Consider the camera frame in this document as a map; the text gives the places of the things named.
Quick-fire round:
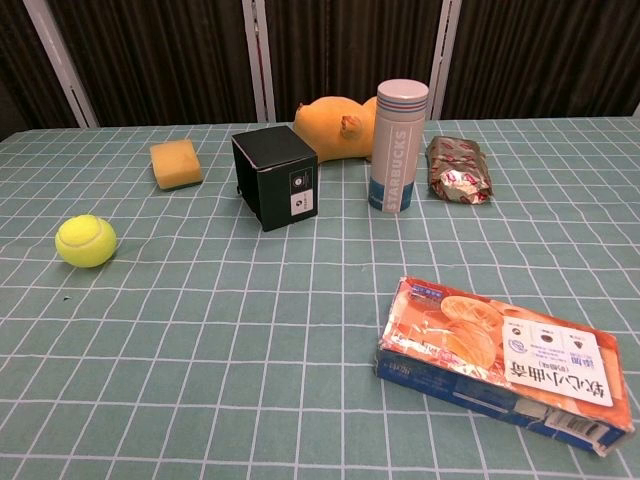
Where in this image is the yellow tennis ball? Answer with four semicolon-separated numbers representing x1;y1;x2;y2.
54;214;118;269

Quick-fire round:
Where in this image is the black cardboard box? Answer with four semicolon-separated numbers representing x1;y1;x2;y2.
230;124;320;233

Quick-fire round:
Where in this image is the orange biscuit box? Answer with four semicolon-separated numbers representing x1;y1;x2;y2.
372;276;635;459

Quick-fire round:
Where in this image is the green checked tablecloth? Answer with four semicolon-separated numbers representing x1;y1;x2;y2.
0;116;640;480

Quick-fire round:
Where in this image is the orange plush toy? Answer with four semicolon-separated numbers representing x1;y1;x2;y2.
292;95;379;164

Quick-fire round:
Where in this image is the white Starbucks tumbler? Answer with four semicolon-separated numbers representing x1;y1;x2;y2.
367;79;430;215

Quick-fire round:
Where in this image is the gold foil snack packet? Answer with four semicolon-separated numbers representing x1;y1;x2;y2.
424;135;494;207

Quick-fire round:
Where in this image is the yellow sponge with green base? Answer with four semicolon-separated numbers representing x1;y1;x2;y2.
149;139;204;192

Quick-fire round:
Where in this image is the dark brown curtain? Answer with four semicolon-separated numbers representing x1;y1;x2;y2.
0;0;640;143

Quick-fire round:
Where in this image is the white frame post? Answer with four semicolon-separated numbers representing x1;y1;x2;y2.
241;0;277;123
427;0;463;120
22;0;100;129

